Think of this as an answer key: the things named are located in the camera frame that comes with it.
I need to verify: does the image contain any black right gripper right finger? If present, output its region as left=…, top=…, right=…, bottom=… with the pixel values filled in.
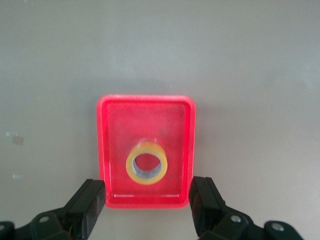
left=188, top=176, right=227, bottom=238

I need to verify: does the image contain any red plastic tray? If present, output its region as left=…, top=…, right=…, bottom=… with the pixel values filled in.
left=95, top=94, right=197, bottom=210

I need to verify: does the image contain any yellow tape roll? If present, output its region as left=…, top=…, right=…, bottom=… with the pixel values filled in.
left=125, top=140, right=168, bottom=186

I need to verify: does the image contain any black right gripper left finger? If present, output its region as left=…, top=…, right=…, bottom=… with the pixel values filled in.
left=63, top=178, right=107, bottom=240

